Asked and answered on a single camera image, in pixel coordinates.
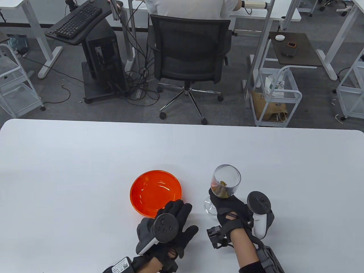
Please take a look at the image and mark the person's left hand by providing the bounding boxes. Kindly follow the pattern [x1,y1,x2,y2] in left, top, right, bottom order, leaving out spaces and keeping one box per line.
[136,199,199,263]

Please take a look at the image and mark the person's right hand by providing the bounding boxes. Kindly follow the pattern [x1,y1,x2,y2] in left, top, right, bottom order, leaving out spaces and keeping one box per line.
[209,187,254,236]

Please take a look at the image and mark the pile of raisins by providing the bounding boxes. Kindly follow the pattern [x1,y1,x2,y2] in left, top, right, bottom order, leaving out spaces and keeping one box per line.
[212,181,232,198]

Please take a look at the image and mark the clear wine glass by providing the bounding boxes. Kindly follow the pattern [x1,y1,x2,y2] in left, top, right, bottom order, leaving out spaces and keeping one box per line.
[204,164,241,217]

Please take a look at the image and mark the orange bowl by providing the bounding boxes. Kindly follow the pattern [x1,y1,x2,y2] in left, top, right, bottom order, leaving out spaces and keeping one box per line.
[130,170,182,219]

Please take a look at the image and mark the person's right forearm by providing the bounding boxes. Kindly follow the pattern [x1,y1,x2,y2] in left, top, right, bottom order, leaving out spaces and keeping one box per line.
[230,227,266,273]

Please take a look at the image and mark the person's left forearm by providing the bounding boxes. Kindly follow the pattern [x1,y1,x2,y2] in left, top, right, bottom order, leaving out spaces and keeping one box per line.
[134,252,166,273]

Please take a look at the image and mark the black white left hand controller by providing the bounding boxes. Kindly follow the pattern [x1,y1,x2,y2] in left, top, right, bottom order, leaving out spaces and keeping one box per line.
[137,213,179,255]

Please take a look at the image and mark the black white hand controller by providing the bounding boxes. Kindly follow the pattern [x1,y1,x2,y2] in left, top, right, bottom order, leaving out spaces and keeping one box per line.
[137,213,179,255]
[247,191,275,239]

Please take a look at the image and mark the black white right hand controller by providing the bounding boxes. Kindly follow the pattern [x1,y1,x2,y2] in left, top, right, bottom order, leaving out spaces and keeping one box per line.
[247,191,275,239]

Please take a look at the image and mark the black box with white label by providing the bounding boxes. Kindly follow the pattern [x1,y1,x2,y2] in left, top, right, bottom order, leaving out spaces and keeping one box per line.
[102,256,135,273]

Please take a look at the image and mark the brown paper bag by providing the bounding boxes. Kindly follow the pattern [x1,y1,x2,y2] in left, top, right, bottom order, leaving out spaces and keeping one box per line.
[252,90,288,121]

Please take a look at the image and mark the white carton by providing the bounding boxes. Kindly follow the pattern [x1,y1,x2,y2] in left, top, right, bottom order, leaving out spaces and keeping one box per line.
[264,75,286,96]

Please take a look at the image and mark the black mesh office chair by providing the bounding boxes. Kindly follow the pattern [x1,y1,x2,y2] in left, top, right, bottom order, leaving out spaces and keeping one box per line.
[149,14,233,125]

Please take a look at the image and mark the brown side table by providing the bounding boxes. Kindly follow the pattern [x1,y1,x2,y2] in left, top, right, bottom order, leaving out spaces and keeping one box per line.
[269,32,323,69]

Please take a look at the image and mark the black computer tower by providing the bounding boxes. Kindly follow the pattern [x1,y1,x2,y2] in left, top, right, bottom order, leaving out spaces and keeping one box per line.
[82,21,127,92]

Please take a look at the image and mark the white desk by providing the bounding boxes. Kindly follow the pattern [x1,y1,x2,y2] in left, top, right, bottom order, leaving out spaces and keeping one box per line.
[316,0,364,81]
[108,0,302,32]
[0,0,63,79]

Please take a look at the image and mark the black keyboard stand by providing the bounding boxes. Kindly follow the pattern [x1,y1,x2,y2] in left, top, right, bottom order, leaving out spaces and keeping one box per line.
[45,0,135,104]

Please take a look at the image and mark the beige roll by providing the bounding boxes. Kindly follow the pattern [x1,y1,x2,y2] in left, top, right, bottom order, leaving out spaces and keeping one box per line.
[244,1,269,9]

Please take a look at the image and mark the black keyboard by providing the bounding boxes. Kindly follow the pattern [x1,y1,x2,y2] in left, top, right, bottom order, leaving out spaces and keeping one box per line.
[54,2,103,39]

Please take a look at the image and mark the teal plastic bag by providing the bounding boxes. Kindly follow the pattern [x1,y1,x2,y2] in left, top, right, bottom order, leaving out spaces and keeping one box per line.
[7,34,29,54]

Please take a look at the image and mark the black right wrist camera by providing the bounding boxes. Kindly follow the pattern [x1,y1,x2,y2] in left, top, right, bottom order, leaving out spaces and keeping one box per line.
[207,226,232,249]

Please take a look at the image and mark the black strapped forearm box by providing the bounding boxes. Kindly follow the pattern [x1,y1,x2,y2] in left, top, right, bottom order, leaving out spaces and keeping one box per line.
[256,246,285,273]

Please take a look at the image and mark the black cable bundle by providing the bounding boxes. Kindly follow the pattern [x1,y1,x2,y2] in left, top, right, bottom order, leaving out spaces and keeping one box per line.
[122,0,161,107]

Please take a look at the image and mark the aluminium frame post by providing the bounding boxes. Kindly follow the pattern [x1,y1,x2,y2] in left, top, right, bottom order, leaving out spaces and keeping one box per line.
[127,0,142,99]
[244,0,276,94]

